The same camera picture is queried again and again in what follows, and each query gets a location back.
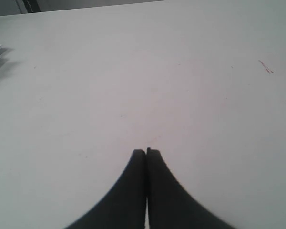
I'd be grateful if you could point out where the dark vertical post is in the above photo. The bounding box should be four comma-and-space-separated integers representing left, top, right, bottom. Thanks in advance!
22, 0, 41, 13

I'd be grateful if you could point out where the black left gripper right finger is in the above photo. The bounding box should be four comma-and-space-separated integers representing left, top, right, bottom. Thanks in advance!
146, 148, 233, 229

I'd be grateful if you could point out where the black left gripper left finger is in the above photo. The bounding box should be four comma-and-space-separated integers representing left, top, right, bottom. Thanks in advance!
67, 149, 146, 229

